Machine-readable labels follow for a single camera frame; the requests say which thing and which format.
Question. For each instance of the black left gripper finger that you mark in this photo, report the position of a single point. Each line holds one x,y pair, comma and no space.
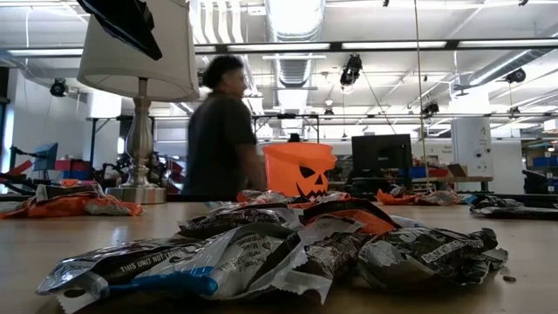
131,17
117,26

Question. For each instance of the orange pumpkin face bucket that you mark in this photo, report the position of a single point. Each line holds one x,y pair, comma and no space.
287,170

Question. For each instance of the white orange candy pack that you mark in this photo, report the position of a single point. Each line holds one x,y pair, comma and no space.
335,196

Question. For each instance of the white shade silver table lamp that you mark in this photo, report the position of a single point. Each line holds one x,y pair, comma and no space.
139,131

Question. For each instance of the blue lit monitor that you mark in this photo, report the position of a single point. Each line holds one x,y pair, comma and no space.
47,157

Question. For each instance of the red storage bins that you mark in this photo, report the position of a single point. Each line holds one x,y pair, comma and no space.
176,168

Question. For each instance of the long ceiling light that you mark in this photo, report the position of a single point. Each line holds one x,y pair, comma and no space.
283,46

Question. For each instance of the small orange object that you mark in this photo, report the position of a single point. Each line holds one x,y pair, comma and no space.
70,183

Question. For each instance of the red black background robot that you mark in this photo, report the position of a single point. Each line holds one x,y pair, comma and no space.
19,168

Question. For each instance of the black computer monitor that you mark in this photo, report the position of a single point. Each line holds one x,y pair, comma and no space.
381,154

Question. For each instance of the cardboard box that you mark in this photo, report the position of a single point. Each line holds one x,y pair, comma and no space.
457,171

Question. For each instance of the white cabinet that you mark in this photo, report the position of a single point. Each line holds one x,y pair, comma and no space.
473,144

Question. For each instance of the wooden workshop table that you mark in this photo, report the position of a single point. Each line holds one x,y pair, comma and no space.
471,179

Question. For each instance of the blue storage bins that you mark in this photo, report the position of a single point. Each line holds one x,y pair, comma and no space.
540,161

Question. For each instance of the black office chair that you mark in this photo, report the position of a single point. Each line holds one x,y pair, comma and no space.
535,181

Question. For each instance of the small dark crumb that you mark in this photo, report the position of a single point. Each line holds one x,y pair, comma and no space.
509,278

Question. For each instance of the black ceiling camera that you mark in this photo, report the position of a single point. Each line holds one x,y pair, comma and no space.
351,70
430,108
516,75
59,87

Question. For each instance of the silver ventilation duct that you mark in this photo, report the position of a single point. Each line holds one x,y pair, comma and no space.
501,70
296,74

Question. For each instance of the black aluminium table frame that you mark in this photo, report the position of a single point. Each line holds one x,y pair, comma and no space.
174,197

